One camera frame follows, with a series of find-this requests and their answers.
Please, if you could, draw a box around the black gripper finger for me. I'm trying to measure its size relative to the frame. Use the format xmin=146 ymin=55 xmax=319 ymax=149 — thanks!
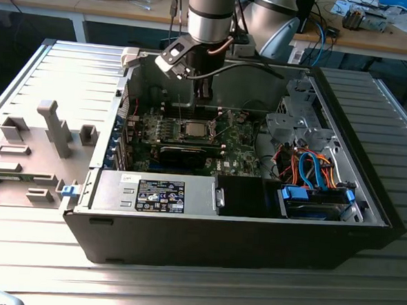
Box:
xmin=194 ymin=75 xmax=215 ymax=101

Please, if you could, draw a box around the metal socket cover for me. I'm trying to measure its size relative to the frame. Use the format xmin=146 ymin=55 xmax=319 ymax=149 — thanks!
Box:
xmin=209 ymin=108 xmax=235 ymax=140

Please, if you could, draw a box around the silver CPU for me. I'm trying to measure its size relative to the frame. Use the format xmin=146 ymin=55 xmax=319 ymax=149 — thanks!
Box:
xmin=184 ymin=121 xmax=209 ymax=139

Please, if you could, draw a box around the CPU socket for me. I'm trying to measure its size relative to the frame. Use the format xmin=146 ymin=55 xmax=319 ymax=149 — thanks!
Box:
xmin=178 ymin=118 xmax=219 ymax=144

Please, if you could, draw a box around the CPU cooler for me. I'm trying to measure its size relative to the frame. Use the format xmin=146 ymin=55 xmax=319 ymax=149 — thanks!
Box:
xmin=341 ymin=4 xmax=368 ymax=31

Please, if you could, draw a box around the green motherboard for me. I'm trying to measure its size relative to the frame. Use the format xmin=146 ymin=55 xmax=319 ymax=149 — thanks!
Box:
xmin=132 ymin=101 xmax=268 ymax=179

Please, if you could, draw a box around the black graphics card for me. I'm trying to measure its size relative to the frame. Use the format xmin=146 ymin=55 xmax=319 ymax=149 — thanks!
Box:
xmin=157 ymin=143 xmax=207 ymax=170

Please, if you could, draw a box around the beige case latch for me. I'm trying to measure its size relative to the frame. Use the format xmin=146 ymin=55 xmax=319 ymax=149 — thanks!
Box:
xmin=119 ymin=46 xmax=142 ymax=70

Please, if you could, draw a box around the metal drive cage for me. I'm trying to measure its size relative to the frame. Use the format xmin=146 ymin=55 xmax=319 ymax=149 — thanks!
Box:
xmin=262 ymin=76 xmax=349 ymax=158

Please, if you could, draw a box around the silver power supply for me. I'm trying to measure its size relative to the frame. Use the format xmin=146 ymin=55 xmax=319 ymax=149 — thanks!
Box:
xmin=90 ymin=168 xmax=221 ymax=219

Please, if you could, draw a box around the black PC case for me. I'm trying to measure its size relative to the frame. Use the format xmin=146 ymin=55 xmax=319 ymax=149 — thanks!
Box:
xmin=60 ymin=42 xmax=407 ymax=283

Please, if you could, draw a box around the hard disk in blue carrier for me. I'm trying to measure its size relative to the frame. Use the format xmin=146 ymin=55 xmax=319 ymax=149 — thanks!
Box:
xmin=274 ymin=184 xmax=357 ymax=224

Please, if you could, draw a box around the grey parts rack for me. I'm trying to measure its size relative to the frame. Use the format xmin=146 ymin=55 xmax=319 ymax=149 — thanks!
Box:
xmin=0 ymin=97 xmax=101 ymax=213

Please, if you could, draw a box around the blue plastic clip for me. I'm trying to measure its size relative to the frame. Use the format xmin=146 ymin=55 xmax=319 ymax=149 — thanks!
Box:
xmin=60 ymin=183 xmax=81 ymax=199

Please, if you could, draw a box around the blue box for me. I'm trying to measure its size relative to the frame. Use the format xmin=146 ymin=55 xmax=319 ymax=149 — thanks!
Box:
xmin=377 ymin=0 xmax=407 ymax=13

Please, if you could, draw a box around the green RAM stick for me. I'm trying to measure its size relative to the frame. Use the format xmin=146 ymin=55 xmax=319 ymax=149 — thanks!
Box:
xmin=0 ymin=173 xmax=34 ymax=184

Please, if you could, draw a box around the black camera cable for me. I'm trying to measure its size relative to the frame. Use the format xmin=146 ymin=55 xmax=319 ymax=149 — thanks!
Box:
xmin=185 ymin=57 xmax=288 ymax=86

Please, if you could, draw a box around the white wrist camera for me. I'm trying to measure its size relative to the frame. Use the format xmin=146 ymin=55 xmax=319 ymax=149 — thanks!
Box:
xmin=154 ymin=40 xmax=192 ymax=80

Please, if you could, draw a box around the thin black wire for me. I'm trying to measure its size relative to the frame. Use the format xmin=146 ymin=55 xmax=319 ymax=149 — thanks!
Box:
xmin=241 ymin=98 xmax=267 ymax=122

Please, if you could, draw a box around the red wire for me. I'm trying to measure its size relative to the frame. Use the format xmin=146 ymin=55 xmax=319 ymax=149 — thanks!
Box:
xmin=120 ymin=97 xmax=141 ymax=119

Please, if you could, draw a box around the thick black wire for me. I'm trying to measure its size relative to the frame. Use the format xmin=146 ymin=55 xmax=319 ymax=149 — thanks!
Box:
xmin=250 ymin=119 xmax=274 ymax=170

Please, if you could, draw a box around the orange wire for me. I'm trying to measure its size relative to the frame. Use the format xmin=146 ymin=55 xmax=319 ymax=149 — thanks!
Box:
xmin=324 ymin=159 xmax=345 ymax=190
xmin=287 ymin=153 xmax=300 ymax=184

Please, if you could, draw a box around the blue cable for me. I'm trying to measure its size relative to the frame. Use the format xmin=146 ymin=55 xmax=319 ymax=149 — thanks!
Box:
xmin=312 ymin=20 xmax=330 ymax=68

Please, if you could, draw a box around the blue wire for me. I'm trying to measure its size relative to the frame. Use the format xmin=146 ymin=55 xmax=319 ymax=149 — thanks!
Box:
xmin=295 ymin=150 xmax=315 ymax=190
xmin=306 ymin=150 xmax=332 ymax=193

